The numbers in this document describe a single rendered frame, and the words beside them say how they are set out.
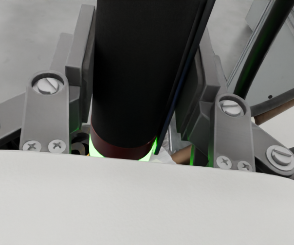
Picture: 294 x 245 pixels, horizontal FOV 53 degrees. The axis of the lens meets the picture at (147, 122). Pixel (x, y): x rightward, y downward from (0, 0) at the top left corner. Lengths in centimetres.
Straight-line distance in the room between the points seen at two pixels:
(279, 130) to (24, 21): 254
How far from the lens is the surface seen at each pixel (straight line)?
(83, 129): 38
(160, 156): 23
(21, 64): 242
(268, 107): 29
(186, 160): 24
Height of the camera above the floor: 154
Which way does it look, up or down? 49 degrees down
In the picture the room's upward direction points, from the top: 15 degrees clockwise
